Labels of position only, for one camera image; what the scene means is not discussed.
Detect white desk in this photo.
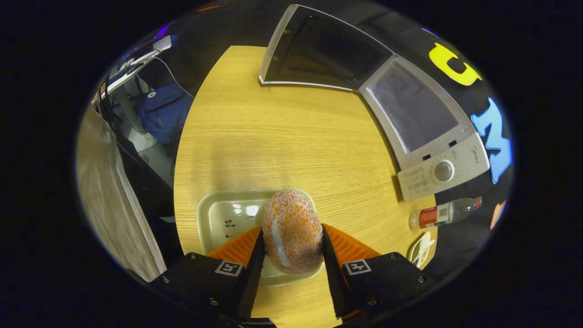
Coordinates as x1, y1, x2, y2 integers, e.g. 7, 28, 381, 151
106, 34, 179, 94

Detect cream plastic tray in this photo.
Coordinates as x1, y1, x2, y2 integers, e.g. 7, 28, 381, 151
197, 188, 326, 288

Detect light wooden board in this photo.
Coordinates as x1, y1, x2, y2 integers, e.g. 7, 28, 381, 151
75, 102, 167, 283

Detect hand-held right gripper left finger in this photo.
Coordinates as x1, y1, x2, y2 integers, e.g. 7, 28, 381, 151
150, 226, 266, 322

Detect orange sugar-coated doughnut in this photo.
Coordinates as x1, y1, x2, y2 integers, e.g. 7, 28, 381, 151
262, 188, 325, 275

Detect black backdrop cloth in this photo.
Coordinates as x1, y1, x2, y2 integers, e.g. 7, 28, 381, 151
364, 18, 515, 279

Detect white divided dish of beans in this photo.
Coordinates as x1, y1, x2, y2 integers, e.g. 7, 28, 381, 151
409, 231, 435, 268

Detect blue backpack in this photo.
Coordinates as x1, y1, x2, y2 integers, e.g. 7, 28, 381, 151
137, 82, 194, 145

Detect clear bottle with red label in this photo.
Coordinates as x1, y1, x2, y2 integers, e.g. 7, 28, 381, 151
409, 197, 482, 230

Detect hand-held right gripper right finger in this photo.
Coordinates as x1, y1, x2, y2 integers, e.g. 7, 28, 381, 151
321, 223, 438, 319

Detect white microwave oven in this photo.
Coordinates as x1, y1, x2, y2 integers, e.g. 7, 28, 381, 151
259, 4, 491, 202

